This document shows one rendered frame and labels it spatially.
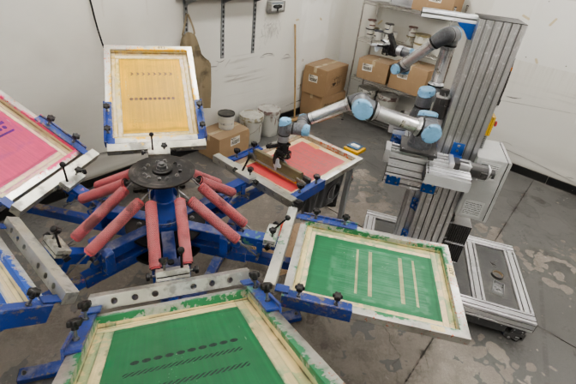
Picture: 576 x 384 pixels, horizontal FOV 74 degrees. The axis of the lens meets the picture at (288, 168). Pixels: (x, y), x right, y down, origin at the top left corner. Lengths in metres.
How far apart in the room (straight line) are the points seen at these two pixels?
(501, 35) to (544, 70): 2.95
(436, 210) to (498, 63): 1.07
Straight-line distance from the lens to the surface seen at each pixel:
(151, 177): 1.85
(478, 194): 2.87
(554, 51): 5.44
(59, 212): 2.40
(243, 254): 1.98
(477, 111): 2.67
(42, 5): 3.63
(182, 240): 1.71
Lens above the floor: 2.28
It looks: 30 degrees down
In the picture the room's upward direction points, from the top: 7 degrees clockwise
